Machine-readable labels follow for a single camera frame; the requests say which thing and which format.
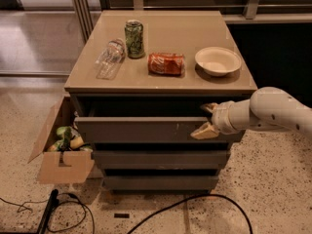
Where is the green drink can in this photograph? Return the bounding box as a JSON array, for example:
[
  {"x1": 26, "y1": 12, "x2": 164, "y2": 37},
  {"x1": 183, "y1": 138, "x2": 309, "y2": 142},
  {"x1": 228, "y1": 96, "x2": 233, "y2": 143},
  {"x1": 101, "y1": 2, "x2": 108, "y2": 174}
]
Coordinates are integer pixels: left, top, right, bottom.
[{"x1": 125, "y1": 19, "x2": 145, "y2": 59}]

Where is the green snack bag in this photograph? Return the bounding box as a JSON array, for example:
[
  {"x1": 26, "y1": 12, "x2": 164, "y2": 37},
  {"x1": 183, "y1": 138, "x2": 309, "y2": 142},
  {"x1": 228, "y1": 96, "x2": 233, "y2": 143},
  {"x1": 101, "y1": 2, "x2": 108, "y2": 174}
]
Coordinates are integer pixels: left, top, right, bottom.
[{"x1": 47, "y1": 127, "x2": 72, "y2": 152}]

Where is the white paper bowl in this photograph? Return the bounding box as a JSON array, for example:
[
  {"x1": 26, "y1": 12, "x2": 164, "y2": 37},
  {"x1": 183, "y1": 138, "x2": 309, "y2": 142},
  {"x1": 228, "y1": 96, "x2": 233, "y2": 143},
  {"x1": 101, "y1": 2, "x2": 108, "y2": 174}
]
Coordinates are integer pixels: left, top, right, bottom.
[{"x1": 195, "y1": 47, "x2": 242, "y2": 77}]

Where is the grey bottom drawer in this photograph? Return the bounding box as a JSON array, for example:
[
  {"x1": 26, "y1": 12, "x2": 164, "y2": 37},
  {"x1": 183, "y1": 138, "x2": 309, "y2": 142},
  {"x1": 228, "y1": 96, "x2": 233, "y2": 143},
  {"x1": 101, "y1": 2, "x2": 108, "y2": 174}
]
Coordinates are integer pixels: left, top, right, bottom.
[{"x1": 103, "y1": 176, "x2": 218, "y2": 190}]

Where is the black power strip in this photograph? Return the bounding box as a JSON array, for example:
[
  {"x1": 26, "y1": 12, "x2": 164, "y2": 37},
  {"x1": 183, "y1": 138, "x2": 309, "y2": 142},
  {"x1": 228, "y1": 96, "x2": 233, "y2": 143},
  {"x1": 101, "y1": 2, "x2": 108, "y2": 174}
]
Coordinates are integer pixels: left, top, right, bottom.
[{"x1": 36, "y1": 189, "x2": 59, "y2": 234}]

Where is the thick black cable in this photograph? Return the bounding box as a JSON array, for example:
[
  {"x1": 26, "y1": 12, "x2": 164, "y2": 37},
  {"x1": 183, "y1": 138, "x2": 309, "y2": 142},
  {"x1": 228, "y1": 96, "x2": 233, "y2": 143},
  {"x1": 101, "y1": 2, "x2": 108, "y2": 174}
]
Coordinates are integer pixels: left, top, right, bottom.
[{"x1": 126, "y1": 193, "x2": 254, "y2": 234}]

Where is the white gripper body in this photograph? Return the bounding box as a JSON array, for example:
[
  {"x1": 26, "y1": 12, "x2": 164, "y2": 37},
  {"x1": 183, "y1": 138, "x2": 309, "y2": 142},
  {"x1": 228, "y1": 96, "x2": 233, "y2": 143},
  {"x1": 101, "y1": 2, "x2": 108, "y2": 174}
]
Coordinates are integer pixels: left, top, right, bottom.
[{"x1": 212, "y1": 100, "x2": 241, "y2": 135}]

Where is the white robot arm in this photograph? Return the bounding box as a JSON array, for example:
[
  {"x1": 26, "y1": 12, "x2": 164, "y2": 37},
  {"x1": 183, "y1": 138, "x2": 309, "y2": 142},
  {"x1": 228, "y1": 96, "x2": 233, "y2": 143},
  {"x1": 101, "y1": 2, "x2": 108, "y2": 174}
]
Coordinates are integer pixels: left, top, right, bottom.
[{"x1": 191, "y1": 87, "x2": 312, "y2": 139}]

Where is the grey drawer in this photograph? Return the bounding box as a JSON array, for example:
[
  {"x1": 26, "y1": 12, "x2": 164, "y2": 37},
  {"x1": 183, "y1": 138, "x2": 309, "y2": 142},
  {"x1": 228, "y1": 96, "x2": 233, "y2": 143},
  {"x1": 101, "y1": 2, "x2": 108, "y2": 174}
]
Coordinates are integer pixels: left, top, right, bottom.
[
  {"x1": 103, "y1": 176, "x2": 218, "y2": 190},
  {"x1": 75, "y1": 106, "x2": 243, "y2": 143},
  {"x1": 93, "y1": 150, "x2": 229, "y2": 170}
]

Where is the yellow snack bag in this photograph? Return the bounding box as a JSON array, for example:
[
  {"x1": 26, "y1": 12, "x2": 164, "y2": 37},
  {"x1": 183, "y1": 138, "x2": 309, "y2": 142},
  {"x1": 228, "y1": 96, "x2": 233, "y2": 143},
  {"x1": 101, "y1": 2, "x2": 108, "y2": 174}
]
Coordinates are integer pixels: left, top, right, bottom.
[{"x1": 70, "y1": 136, "x2": 84, "y2": 149}]

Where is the clear plastic bottle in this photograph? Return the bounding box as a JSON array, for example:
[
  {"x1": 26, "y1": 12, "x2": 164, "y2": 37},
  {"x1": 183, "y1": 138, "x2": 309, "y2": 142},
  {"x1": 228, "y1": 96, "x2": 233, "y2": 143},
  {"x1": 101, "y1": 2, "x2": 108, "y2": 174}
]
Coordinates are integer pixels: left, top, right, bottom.
[{"x1": 95, "y1": 38, "x2": 126, "y2": 80}]

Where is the grey middle drawer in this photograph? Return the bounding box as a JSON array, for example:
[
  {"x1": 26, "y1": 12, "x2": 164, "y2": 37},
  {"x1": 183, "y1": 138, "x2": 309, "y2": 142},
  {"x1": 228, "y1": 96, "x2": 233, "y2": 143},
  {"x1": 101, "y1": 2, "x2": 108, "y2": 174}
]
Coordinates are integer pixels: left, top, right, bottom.
[{"x1": 93, "y1": 150, "x2": 229, "y2": 170}]

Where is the cardboard box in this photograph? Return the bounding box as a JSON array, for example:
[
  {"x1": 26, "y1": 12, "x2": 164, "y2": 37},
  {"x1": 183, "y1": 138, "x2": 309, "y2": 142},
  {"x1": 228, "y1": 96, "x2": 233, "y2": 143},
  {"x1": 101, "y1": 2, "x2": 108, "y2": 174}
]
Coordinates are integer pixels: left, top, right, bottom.
[{"x1": 28, "y1": 97, "x2": 95, "y2": 184}]

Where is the metal window railing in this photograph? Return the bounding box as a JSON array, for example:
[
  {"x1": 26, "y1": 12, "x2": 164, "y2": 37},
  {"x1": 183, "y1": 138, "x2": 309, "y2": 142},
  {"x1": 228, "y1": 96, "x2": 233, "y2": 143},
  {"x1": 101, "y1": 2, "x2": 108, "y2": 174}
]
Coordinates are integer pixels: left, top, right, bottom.
[{"x1": 72, "y1": 0, "x2": 312, "y2": 34}]

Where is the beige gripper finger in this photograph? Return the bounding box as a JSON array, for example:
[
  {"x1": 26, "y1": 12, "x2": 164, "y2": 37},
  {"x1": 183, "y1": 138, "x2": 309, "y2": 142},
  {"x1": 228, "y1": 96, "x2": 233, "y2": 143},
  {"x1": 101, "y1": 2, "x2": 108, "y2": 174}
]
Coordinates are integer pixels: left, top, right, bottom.
[
  {"x1": 200, "y1": 102, "x2": 218, "y2": 114},
  {"x1": 191, "y1": 122, "x2": 219, "y2": 139}
]

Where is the grey drawer cabinet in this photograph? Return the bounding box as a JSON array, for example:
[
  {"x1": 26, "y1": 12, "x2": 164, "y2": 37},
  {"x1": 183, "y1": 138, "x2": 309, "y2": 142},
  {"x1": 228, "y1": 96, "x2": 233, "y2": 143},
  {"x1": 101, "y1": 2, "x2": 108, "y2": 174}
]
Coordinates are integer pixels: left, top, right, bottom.
[{"x1": 64, "y1": 11, "x2": 256, "y2": 178}]

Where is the grey top drawer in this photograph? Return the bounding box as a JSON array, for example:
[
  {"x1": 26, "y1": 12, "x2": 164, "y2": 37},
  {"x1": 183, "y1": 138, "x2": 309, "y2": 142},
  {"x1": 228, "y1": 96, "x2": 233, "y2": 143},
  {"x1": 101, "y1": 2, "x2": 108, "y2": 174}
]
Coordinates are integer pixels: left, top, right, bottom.
[{"x1": 75, "y1": 106, "x2": 243, "y2": 143}]

